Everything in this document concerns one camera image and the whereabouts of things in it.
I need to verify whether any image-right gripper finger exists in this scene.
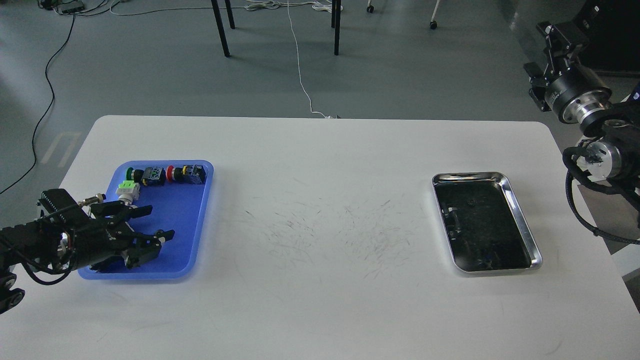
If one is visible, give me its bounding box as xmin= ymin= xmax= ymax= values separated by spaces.
xmin=523 ymin=63 xmax=552 ymax=112
xmin=536 ymin=22 xmax=590 ymax=76

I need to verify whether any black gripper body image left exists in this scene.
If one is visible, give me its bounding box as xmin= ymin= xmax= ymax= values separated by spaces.
xmin=62 ymin=215 xmax=133 ymax=271

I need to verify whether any image-left gripper finger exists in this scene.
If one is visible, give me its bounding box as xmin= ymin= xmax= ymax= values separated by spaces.
xmin=90 ymin=202 xmax=153 ymax=226
xmin=122 ymin=229 xmax=176 ymax=269

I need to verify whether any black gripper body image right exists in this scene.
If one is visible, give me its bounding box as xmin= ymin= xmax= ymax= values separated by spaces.
xmin=542 ymin=64 xmax=612 ymax=125

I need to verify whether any blue plastic tray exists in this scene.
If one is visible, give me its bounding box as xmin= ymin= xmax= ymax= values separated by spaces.
xmin=78 ymin=159 xmax=214 ymax=281

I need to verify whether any silver metal tray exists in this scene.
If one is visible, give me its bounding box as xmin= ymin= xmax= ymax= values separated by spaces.
xmin=431 ymin=171 xmax=543 ymax=276

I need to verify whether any black cabinet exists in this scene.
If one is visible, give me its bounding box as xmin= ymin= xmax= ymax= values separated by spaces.
xmin=573 ymin=0 xmax=640 ymax=76

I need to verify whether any black table leg right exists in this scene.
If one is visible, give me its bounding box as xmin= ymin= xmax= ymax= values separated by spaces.
xmin=330 ymin=0 xmax=342 ymax=56

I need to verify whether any black table leg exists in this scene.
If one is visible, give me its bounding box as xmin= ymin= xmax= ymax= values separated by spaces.
xmin=210 ymin=0 xmax=236 ymax=59
xmin=330 ymin=0 xmax=342 ymax=56

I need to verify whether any black table leg left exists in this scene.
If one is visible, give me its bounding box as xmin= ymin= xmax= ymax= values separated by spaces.
xmin=210 ymin=0 xmax=236 ymax=59

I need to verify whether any green white connector switch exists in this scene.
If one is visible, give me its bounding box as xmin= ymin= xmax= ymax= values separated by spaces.
xmin=116 ymin=180 xmax=141 ymax=206

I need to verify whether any green push button switch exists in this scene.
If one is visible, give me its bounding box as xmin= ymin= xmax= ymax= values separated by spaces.
xmin=125 ymin=166 xmax=166 ymax=187

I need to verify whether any red push button switch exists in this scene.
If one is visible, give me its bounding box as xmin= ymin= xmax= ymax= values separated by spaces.
xmin=166 ymin=164 xmax=207 ymax=185

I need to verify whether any black floor cable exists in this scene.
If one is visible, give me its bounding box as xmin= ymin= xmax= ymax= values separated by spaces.
xmin=0 ymin=0 xmax=126 ymax=196

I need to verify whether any white floor cable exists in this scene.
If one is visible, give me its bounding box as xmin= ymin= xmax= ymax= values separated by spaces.
xmin=244 ymin=0 xmax=344 ymax=120

